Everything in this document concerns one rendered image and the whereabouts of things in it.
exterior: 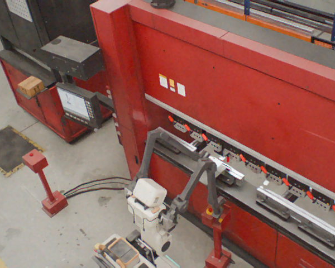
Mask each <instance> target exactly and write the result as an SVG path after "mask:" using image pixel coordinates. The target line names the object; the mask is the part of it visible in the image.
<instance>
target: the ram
mask: <svg viewBox="0 0 335 268"><path fill-rule="evenodd" d="M132 23H133V29H134V33H135V39H136V45H137V51H138V58H139V61H140V68H141V74H142V80H143V86H144V90H145V94H147V95H149V96H151V97H153V98H155V99H157V100H159V101H161V102H163V103H164V104H166V105H168V106H170V107H172V108H173V109H175V110H177V111H179V112H181V113H183V114H185V115H187V116H189V117H191V118H192V119H194V120H196V121H198V122H200V123H202V124H204V125H206V126H208V127H210V128H211V129H213V130H215V131H217V132H219V133H221V134H223V135H225V136H227V137H229V138H230V139H232V140H234V141H236V142H238V143H240V144H242V145H244V146H246V147H248V148H249V149H251V150H253V151H255V152H257V153H259V154H260V155H262V156H264V157H266V158H268V159H270V160H272V161H274V162H276V163H278V164H279V165H281V166H283V167H285V168H287V169H289V170H291V171H293V172H295V173H297V174H299V175H300V176H302V177H304V178H306V179H308V180H310V181H312V182H314V183H316V184H318V185H319V186H321V187H323V188H325V189H327V190H329V191H330V192H332V193H335V101H333V100H331V99H328V98H326V97H323V96H321V95H318V94H315V93H313V92H310V91H308V90H306V89H303V88H301V87H298V86H296V85H293V84H290V83H288V82H285V81H283V80H281V79H278V78H276V77H273V76H271V75H268V74H265V73H263V72H261V71H258V70H256V69H253V68H251V67H248V66H245V65H243V64H240V63H238V62H236V61H233V60H231V59H228V58H225V57H223V56H221V55H218V54H215V53H213V52H211V51H208V50H206V49H203V48H201V47H198V46H195V45H193V44H190V43H188V42H185V41H183V40H180V39H177V38H176V37H173V36H170V35H168V34H165V33H163V32H160V31H158V30H155V29H153V28H151V27H148V26H145V25H143V24H140V23H138V22H135V21H132ZM159 74H160V75H163V76H165V77H166V80H167V88H166V87H164V86H162V85H161V83H160V76H159ZM170 79H171V80H173V81H174V87H172V86H171V85H170ZM177 83H179V84H181V85H183V86H184V88H185V96H183V95H181V94H179V93H178V86H177ZM170 87H172V88H174V89H175V91H172V90H171V88H170ZM146 99H148V100H150V101H152V102H154V103H155V104H157V105H159V106H161V107H163V108H165V109H167V110H168V111H170V112H172V113H174V114H176V115H177V116H179V117H181V118H183V119H185V120H187V121H189V122H191V123H192V124H194V125H196V126H198V127H200V128H202V129H204V130H206V131H207V132H209V133H211V134H213V135H215V136H217V137H219V138H220V139H222V140H224V141H226V142H228V143H230V144H231V145H233V146H236V147H237V148H239V149H241V150H243V151H244V152H246V153H248V154H250V155H252V156H254V157H256V158H258V159H259V160H261V161H263V162H265V163H267V164H269V165H271V166H272V167H274V168H276V169H278V170H280V171H282V172H284V173H286V174H288V175H289V176H291V177H293V178H295V179H296V180H298V181H301V182H302V183H304V184H306V185H308V186H310V187H311V188H313V189H315V190H317V191H319V192H321V193H323V194H324V195H326V196H328V197H330V198H332V199H334V200H335V197H334V196H332V195H330V194H328V193H326V192H324V191H322V190H320V189H319V188H317V187H315V186H313V185H311V184H309V183H307V182H306V181H304V180H302V179H300V178H298V177H296V176H294V175H293V174H291V173H289V172H287V171H285V170H283V169H281V168H279V167H278V166H276V165H274V164H272V163H270V162H268V161H266V160H264V159H262V158H261V157H259V156H257V155H255V154H253V153H251V152H249V151H247V150H245V149H244V148H242V147H240V146H238V145H236V144H235V143H233V142H231V141H229V140H227V139H225V138H223V137H221V136H220V135H218V134H216V133H214V132H212V131H210V130H208V129H206V128H204V127H203V126H201V125H199V124H197V123H195V122H193V121H191V120H189V119H187V118H186V117H184V116H182V115H180V114H178V113H176V112H174V111H172V110H170V109H169V108H167V107H165V106H163V105H161V104H160V103H158V102H156V101H154V100H152V99H150V98H148V97H146Z"/></svg>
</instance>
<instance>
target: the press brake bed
mask: <svg viewBox="0 0 335 268"><path fill-rule="evenodd" d="M150 168H151V173H152V179H153V181H155V182H156V183H158V184H159V185H161V186H162V187H163V188H165V189H166V190H167V194H166V196H165V199H164V202H165V203H166V204H168V205H169V206H171V204H172V201H173V199H174V198H176V197H177V195H178V194H181V193H182V192H183V190H184V189H185V187H186V185H187V183H188V181H189V180H190V178H191V174H192V173H190V172H189V171H187V170H185V169H184V168H182V167H181V166H179V165H178V164H176V163H174V162H173V161H171V160H169V159H168V158H167V157H165V156H163V155H162V154H160V153H158V152H157V151H155V150H154V149H153V151H152V155H151V160H150ZM216 193H217V198H218V197H219V196H222V197H224V198H225V200H226V202H225V203H224V204H226V205H228V206H230V207H231V220H230V221H229V223H228V224H227V225H226V227H225V228H224V230H223V239H222V241H221V243H222V245H223V246H224V247H226V248H227V249H229V250H230V251H232V252H233V253H234V254H235V255H237V256H238V257H240V258H241V259H243V260H244V261H246V262H247V263H248V264H250V265H251V266H252V267H254V268H302V267H300V266H299V263H300V259H302V260H304V261H305V262H307V263H308V264H310V265H312V266H313V267H315V268H335V263H334V262H333V261H331V260H330V259H328V258H326V257H325V256H323V255H321V254H320V253H318V252H317V251H315V250H313V249H312V248H310V247H309V246H307V245H305V244H304V243H302V242H300V241H299V240H297V239H296V238H294V237H293V236H291V235H289V234H288V233H286V232H285V231H283V230H282V229H280V228H278V227H277V226H275V225H273V224H272V223H270V222H269V221H267V220H265V219H264V218H262V217H260V216H259V215H258V214H256V213H254V212H253V211H251V210H249V209H248V208H246V207H245V206H243V205H242V204H240V203H238V202H237V201H235V200H233V199H232V198H230V197H229V196H227V195H225V194H224V193H222V192H220V191H219V190H218V189H216ZM207 198H208V189H207V186H206V185H204V184H203V183H200V182H199V181H198V183H197V184H196V186H195V188H194V190H193V191H192V193H191V195H190V197H189V200H188V201H189V204H188V208H187V210H186V211H185V212H180V211H179V214H180V215H181V216H183V217H184V218H186V219H187V220H188V221H190V222H192V224H194V225H196V226H197V227H198V228H200V229H201V230H202V231H204V232H205V233H207V234H208V235H209V236H211V237H212V238H213V228H212V227H210V226H208V225H206V224H204V223H202V216H201V214H202V213H203V211H204V210H205V209H206V207H207V206H208V205H209V203H208V202H207Z"/></svg>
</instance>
